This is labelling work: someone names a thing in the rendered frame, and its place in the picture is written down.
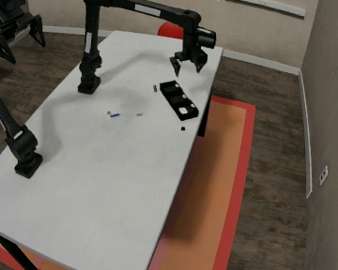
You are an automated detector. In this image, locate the black open bin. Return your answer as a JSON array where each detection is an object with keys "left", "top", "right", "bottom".
[{"left": 160, "top": 80, "right": 199, "bottom": 121}]

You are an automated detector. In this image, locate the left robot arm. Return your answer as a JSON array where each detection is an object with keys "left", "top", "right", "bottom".
[{"left": 78, "top": 0, "right": 216, "bottom": 93}]

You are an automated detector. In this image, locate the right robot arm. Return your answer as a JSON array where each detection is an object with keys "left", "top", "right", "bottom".
[{"left": 0, "top": 0, "right": 43, "bottom": 178}]

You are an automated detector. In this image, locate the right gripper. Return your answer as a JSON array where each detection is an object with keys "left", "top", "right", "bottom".
[{"left": 0, "top": 12, "right": 46, "bottom": 65}]

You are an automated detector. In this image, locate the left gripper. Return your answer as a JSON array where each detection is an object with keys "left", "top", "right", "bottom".
[{"left": 170, "top": 43, "right": 202, "bottom": 77}]

